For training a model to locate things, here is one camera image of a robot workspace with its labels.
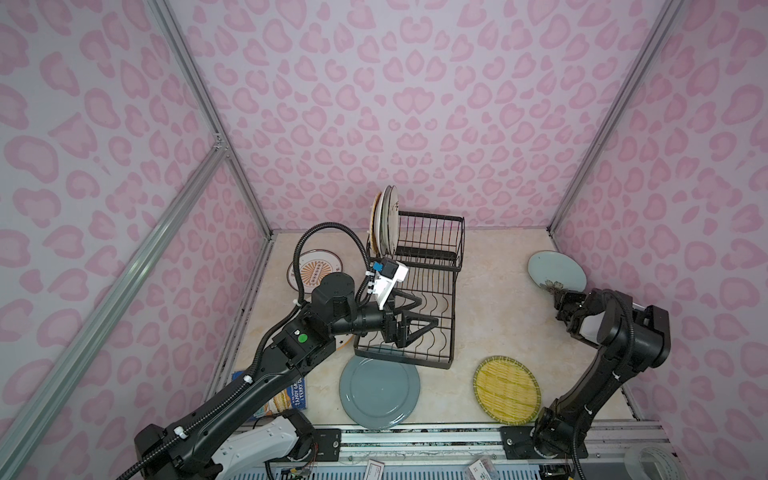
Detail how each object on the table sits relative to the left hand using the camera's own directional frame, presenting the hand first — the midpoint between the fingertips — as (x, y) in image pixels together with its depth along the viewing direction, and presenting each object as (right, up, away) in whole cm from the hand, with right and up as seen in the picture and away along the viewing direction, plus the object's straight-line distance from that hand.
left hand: (429, 310), depth 58 cm
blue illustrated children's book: (-33, -27, +21) cm, 47 cm away
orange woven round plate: (-12, +19, +19) cm, 29 cm away
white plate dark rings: (-10, +20, +16) cm, 28 cm away
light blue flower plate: (+50, +7, +50) cm, 72 cm away
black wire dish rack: (+4, +13, +33) cm, 35 cm away
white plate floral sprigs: (-7, +21, +32) cm, 39 cm away
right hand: (+47, +1, +41) cm, 63 cm away
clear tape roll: (+56, -37, +10) cm, 68 cm away
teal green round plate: (-11, -26, +21) cm, 35 cm away
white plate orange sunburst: (-37, +7, +52) cm, 64 cm away
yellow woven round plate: (+23, -26, +23) cm, 41 cm away
